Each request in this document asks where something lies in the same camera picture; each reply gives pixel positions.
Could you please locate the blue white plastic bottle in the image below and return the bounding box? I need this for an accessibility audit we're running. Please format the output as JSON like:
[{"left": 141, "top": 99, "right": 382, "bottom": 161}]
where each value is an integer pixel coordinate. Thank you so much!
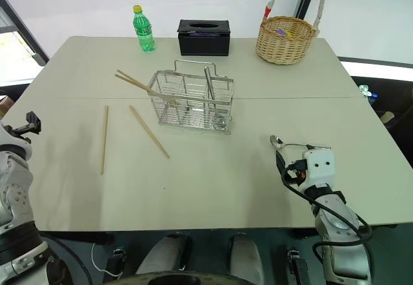
[{"left": 358, "top": 84, "right": 379, "bottom": 106}]

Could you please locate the beige rounded object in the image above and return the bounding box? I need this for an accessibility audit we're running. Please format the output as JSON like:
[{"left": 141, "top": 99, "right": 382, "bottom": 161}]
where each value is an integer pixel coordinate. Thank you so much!
[{"left": 379, "top": 110, "right": 396, "bottom": 125}]

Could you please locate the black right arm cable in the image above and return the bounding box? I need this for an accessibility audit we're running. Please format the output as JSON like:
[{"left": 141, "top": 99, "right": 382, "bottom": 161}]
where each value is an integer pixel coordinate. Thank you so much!
[{"left": 281, "top": 167, "right": 374, "bottom": 257}]

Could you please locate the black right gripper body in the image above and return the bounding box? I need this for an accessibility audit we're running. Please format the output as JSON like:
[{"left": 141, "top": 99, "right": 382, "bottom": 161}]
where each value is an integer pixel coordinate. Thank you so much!
[{"left": 283, "top": 157, "right": 308, "bottom": 186}]

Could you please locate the wooden chopstick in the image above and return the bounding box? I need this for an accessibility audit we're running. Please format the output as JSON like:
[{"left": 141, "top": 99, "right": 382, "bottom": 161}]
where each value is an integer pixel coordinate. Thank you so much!
[
  {"left": 100, "top": 105, "right": 110, "bottom": 175},
  {"left": 114, "top": 74, "right": 179, "bottom": 106},
  {"left": 116, "top": 69, "right": 179, "bottom": 106},
  {"left": 128, "top": 104, "right": 171, "bottom": 160}
]

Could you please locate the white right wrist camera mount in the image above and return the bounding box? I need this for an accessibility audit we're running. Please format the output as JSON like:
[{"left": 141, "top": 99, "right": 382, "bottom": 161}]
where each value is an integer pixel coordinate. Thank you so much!
[{"left": 299, "top": 148, "right": 336, "bottom": 188}]

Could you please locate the white thin cable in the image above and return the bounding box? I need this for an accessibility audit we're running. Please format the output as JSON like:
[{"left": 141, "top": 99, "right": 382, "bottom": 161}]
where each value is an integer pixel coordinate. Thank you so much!
[{"left": 90, "top": 242, "right": 123, "bottom": 279}]

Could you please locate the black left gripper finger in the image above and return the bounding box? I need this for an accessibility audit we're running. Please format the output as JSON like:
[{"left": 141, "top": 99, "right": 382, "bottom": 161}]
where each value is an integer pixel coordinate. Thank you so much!
[{"left": 25, "top": 111, "right": 43, "bottom": 135}]

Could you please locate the green plastic bottle yellow cap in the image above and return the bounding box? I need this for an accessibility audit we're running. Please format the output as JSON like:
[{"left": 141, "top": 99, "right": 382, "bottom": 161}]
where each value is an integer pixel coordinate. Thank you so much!
[{"left": 132, "top": 5, "right": 156, "bottom": 53}]

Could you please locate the metal utensil handle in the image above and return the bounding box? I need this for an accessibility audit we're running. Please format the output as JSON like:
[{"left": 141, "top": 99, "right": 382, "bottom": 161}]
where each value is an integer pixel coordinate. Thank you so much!
[{"left": 204, "top": 66, "right": 217, "bottom": 112}]

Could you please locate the woven wicker basket with handle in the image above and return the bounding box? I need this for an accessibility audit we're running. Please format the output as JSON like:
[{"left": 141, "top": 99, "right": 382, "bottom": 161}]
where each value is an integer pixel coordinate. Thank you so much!
[{"left": 256, "top": 0, "right": 327, "bottom": 66}]

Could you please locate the brown box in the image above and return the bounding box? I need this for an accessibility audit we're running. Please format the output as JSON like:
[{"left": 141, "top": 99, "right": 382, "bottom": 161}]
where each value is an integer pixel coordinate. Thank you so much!
[{"left": 0, "top": 95, "right": 15, "bottom": 119}]

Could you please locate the grey rounded shape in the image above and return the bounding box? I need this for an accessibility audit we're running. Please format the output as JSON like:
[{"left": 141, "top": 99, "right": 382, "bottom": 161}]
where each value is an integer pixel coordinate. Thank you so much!
[
  {"left": 228, "top": 232, "right": 266, "bottom": 285},
  {"left": 135, "top": 233, "right": 192, "bottom": 276}
]

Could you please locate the black tissue box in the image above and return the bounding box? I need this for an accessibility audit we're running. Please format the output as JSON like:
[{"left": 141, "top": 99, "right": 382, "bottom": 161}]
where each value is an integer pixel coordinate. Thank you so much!
[{"left": 177, "top": 19, "right": 231, "bottom": 57}]

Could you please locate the metal wire cutlery caddy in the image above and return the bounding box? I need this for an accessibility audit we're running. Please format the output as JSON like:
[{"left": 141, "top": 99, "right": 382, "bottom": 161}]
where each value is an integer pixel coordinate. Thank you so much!
[{"left": 147, "top": 59, "right": 236, "bottom": 135}]

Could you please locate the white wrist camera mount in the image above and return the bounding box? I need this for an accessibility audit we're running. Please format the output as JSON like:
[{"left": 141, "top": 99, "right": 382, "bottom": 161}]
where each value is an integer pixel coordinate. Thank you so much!
[
  {"left": 299, "top": 148, "right": 336, "bottom": 188},
  {"left": 0, "top": 124, "right": 34, "bottom": 161}
]

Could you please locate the dark window frame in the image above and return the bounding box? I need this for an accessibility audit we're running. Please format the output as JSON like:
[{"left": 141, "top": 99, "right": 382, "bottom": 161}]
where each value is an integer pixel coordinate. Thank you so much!
[{"left": 0, "top": 0, "right": 50, "bottom": 67}]

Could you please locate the metal spoon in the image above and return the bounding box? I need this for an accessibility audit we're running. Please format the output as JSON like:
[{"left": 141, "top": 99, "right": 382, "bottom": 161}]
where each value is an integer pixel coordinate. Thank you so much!
[{"left": 269, "top": 134, "right": 332, "bottom": 152}]

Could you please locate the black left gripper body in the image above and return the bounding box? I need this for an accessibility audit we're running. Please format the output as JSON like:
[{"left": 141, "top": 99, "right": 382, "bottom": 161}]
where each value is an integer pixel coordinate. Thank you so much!
[{"left": 5, "top": 123, "right": 32, "bottom": 144}]

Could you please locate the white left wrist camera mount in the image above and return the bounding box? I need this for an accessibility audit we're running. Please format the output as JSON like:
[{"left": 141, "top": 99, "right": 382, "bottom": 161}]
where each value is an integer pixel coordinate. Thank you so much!
[{"left": 0, "top": 124, "right": 34, "bottom": 161}]

